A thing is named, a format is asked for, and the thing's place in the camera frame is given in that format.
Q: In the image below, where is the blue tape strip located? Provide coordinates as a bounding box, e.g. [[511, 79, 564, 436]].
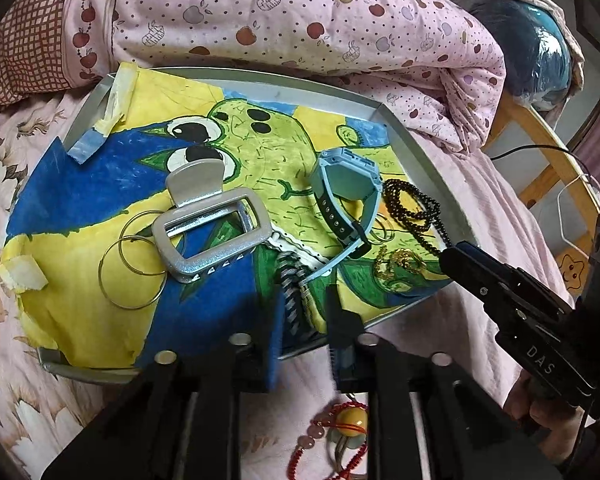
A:
[[65, 126, 114, 164]]

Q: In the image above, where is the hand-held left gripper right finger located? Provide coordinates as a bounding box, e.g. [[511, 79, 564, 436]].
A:
[[325, 285, 563, 480]]

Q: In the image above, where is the black bead necklace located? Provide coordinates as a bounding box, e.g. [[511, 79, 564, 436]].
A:
[[382, 178, 454, 259]]

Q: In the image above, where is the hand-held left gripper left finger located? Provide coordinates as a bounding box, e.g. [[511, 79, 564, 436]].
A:
[[40, 305, 287, 480]]

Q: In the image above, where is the plastic bag of clothes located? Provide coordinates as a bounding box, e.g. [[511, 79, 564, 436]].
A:
[[425, 0, 577, 112]]

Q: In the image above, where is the person's right hand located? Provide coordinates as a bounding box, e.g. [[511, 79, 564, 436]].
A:
[[502, 370, 593, 466]]

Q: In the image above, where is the red cord charm yellow bead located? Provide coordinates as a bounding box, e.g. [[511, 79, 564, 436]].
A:
[[290, 394, 372, 480]]

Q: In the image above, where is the black cable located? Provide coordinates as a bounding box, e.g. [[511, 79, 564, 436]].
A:
[[490, 144, 600, 202]]

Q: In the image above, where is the black white striped hair tie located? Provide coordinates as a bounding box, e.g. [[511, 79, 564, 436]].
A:
[[267, 227, 333, 337]]

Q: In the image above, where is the gold chain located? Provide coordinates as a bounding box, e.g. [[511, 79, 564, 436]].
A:
[[372, 247, 427, 284]]

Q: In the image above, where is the blue smartwatch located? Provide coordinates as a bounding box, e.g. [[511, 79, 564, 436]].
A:
[[305, 147, 386, 284]]

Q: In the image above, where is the pink apple-print quilt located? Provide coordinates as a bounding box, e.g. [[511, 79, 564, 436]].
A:
[[0, 0, 509, 157]]

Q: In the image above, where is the green frog crayon drawing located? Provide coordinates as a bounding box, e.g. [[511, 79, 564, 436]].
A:
[[0, 62, 452, 369]]

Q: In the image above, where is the metal key ring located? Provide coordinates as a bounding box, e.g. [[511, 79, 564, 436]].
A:
[[118, 211, 164, 262], [372, 212, 399, 247], [98, 234, 170, 310]]

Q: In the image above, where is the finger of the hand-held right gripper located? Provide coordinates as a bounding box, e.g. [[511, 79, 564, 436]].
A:
[[439, 241, 576, 334]]

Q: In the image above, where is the cream masking tape strip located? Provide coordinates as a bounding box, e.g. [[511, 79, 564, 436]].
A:
[[96, 67, 141, 134], [0, 254, 49, 292]]

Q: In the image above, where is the grey shallow box tray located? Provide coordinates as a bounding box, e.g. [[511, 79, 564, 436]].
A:
[[36, 66, 474, 387]]

